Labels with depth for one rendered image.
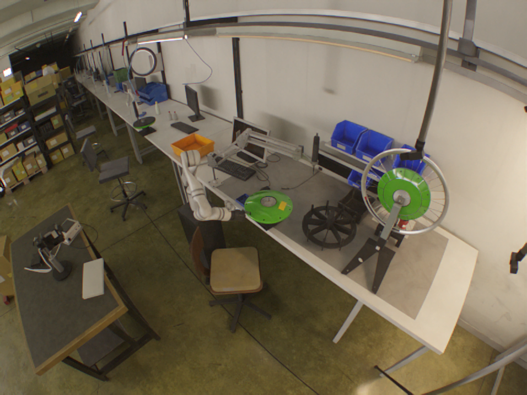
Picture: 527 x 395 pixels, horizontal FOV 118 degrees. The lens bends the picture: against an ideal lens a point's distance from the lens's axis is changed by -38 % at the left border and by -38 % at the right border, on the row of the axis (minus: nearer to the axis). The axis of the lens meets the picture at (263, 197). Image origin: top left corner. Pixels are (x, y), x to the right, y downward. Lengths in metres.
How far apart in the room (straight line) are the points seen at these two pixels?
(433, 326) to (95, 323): 1.84
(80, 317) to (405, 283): 1.89
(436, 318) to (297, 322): 1.24
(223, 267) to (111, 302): 0.85
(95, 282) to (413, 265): 1.95
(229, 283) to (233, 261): 0.19
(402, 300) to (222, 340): 1.48
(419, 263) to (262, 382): 1.46
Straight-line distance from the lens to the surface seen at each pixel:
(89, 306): 1.63
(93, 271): 1.72
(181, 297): 2.56
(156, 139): 3.15
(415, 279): 1.68
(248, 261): 1.90
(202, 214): 1.31
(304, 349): 2.26
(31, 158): 6.36
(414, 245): 1.84
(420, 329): 1.52
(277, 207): 1.59
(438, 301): 1.67
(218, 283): 1.82
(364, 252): 1.56
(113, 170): 3.39
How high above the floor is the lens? 2.16
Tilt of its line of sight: 40 degrees down
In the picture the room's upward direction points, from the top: 2 degrees counter-clockwise
